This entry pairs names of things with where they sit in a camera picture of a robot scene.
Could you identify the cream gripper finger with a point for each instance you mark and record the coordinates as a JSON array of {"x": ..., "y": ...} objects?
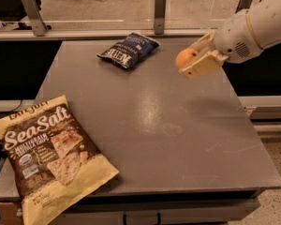
[
  {"x": 203, "y": 64},
  {"x": 204, "y": 44}
]

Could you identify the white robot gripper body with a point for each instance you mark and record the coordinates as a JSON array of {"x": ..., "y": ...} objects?
[{"x": 235, "y": 37}]

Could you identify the orange fruit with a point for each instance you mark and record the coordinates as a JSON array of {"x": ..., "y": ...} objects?
[{"x": 184, "y": 57}]

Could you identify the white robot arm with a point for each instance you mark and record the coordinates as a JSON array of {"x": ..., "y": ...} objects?
[{"x": 265, "y": 18}]

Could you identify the blue kettle chip bag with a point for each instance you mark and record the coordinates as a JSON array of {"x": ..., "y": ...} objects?
[{"x": 129, "y": 51}]

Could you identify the yellow sea salt chip bag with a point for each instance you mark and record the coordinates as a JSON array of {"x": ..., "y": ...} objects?
[{"x": 55, "y": 161}]

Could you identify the clear acrylic barrier panel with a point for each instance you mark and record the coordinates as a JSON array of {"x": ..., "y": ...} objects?
[{"x": 135, "y": 14}]

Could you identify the right metal bracket post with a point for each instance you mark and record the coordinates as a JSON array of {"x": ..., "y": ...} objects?
[{"x": 245, "y": 0}]

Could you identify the metal bracket post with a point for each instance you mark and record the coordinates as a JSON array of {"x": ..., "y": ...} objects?
[
  {"x": 38, "y": 26},
  {"x": 245, "y": 0},
  {"x": 159, "y": 18}
]

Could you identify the middle metal bracket post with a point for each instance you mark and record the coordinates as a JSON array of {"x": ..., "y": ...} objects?
[{"x": 159, "y": 18}]

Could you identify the left metal bracket post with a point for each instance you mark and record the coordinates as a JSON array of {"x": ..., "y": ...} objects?
[{"x": 38, "y": 26}]

